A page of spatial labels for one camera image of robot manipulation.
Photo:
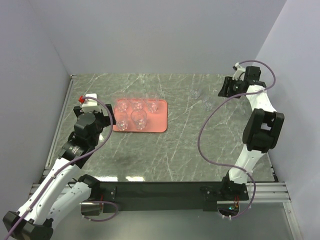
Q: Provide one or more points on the aluminium frame rail front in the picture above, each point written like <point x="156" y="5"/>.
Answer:
<point x="266" y="192"/>

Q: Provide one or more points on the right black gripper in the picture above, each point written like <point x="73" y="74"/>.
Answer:
<point x="228" y="82"/>

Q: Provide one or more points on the pink plastic tray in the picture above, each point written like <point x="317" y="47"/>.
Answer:
<point x="156" y="122"/>

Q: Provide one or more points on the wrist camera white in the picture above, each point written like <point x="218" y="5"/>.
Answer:
<point x="239" y="72"/>
<point x="89" y="105"/>

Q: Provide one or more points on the clear faceted glass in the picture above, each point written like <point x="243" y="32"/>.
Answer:
<point x="121" y="104"/>
<point x="136" y="100"/>

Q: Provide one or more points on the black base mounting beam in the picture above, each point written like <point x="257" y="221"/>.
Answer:
<point x="158" y="196"/>

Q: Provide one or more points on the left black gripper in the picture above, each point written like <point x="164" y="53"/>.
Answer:
<point x="105" y="120"/>

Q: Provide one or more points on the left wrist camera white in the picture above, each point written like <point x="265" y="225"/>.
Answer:
<point x="89" y="105"/>

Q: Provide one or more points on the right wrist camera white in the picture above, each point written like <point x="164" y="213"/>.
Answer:
<point x="239" y="72"/>

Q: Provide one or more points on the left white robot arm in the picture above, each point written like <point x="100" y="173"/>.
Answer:
<point x="37" y="218"/>

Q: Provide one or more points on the clear round glass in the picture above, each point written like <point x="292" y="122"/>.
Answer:
<point x="152" y="101"/>

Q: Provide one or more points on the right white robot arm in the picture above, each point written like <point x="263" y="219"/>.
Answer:
<point x="261" y="132"/>

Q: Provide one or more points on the aluminium rail left edge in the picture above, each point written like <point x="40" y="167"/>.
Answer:
<point x="58" y="128"/>

